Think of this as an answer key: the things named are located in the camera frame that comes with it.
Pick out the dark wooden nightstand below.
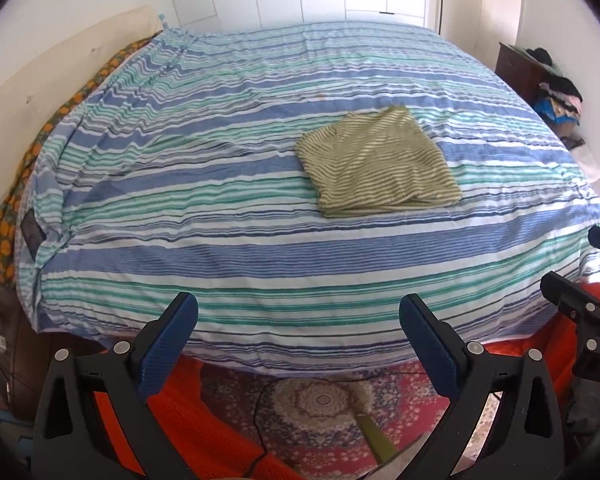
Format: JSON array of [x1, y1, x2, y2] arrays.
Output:
[[495, 41, 548, 106]]

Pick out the olive green strap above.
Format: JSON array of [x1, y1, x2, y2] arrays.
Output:
[[352, 407, 398, 468]]

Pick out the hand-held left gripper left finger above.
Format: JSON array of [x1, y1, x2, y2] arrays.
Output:
[[30, 291, 199, 480]]

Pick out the white cloth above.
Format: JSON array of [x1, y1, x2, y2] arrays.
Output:
[[562, 135, 600, 183]]

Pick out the orange patterned bed sheet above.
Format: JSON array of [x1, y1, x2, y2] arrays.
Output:
[[0, 37, 153, 288]]

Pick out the cream headboard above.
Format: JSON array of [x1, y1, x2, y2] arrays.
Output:
[[0, 6, 166, 233]]

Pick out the dark wooden bed frame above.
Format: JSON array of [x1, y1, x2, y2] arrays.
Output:
[[5, 285, 111, 421]]

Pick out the red patterned rug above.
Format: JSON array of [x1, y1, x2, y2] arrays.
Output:
[[200, 360, 511, 480]]

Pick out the blue green striped blanket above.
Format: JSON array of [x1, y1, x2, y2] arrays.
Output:
[[16, 21, 600, 378]]

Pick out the pile of clothes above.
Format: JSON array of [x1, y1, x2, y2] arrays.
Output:
[[525, 46, 586, 128]]

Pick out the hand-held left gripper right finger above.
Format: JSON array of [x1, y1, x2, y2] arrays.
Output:
[[399, 294, 566, 480]]

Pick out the green striped cardigan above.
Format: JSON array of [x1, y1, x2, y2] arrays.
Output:
[[295, 105, 462, 219]]

